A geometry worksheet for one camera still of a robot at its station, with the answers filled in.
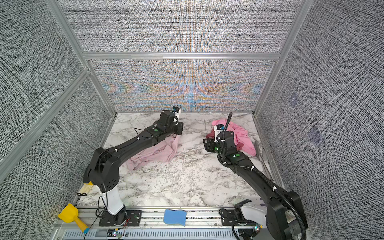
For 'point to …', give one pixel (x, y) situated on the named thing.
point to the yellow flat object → (86, 187)
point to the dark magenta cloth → (211, 134)
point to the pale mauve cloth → (164, 151)
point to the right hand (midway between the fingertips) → (206, 139)
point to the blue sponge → (175, 216)
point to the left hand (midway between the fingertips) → (183, 124)
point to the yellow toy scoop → (69, 214)
